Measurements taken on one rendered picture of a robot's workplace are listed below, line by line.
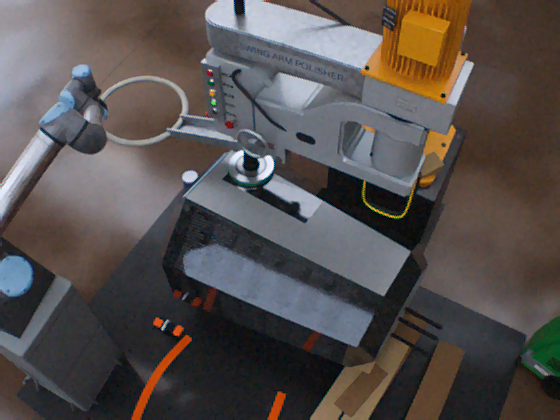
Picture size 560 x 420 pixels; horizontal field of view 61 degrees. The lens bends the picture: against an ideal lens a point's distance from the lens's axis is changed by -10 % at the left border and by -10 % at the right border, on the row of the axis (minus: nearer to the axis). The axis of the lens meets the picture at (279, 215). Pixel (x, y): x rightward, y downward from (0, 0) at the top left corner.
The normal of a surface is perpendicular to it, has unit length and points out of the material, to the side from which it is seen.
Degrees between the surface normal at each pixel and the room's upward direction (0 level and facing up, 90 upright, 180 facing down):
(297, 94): 4
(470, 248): 0
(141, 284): 0
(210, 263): 45
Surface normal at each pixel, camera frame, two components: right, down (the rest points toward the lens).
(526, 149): -0.01, -0.58
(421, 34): -0.48, 0.72
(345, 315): -0.37, 0.07
